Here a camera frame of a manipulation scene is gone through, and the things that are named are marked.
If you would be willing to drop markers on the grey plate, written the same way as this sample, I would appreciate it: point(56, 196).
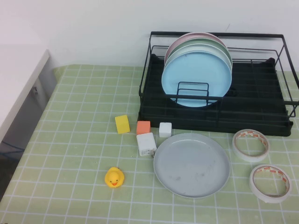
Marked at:
point(191, 165)

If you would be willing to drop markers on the blue plate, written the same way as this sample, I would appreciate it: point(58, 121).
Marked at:
point(196, 72)

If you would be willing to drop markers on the pink plate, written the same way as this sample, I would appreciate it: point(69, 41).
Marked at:
point(177, 42)

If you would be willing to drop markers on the pale mint plate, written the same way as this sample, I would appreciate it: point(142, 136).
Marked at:
point(198, 47)

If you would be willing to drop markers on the green plate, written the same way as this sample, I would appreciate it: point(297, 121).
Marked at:
point(198, 41)

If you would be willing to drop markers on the orange block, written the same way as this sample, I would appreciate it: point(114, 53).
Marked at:
point(143, 128)

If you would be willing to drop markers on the white cube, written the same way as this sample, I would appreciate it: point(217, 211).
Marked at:
point(165, 129)

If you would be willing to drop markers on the yellow block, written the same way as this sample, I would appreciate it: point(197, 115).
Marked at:
point(122, 124)

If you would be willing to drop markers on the white USB charger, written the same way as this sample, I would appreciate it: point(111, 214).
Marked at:
point(146, 143)

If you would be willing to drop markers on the yellow rubber duck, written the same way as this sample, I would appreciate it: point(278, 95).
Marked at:
point(114, 177)

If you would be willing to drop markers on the green checked tablecloth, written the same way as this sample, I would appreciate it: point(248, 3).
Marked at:
point(70, 151)

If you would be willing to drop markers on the white double-sided tape roll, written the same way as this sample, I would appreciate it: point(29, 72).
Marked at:
point(254, 186)
point(238, 147)

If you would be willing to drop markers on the black plastic drip tray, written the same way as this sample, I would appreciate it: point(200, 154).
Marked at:
point(257, 126)

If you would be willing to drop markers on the small metal cabinet latch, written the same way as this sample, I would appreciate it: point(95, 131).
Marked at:
point(35, 90)

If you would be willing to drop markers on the white cabinet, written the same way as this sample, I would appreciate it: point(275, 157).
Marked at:
point(21, 79)

